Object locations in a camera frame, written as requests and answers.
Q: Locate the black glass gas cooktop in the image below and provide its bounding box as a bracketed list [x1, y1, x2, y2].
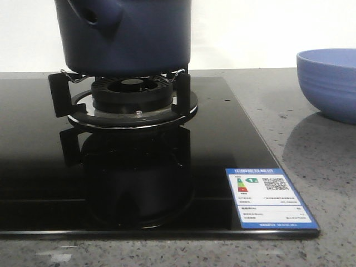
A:
[1, 77, 320, 240]

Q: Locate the blue white energy label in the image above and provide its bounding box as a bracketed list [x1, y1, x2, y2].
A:
[225, 168, 319, 230]

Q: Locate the black metal pot support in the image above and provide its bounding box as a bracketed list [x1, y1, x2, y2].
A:
[48, 69, 198, 131]

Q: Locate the light blue ribbed bowl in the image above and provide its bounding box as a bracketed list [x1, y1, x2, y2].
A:
[296, 48, 355, 124]

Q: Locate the black gas burner head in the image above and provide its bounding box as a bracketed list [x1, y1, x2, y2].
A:
[91, 78, 173, 113]

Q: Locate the dark blue ceramic pot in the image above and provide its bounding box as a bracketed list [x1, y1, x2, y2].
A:
[55, 1, 192, 77]

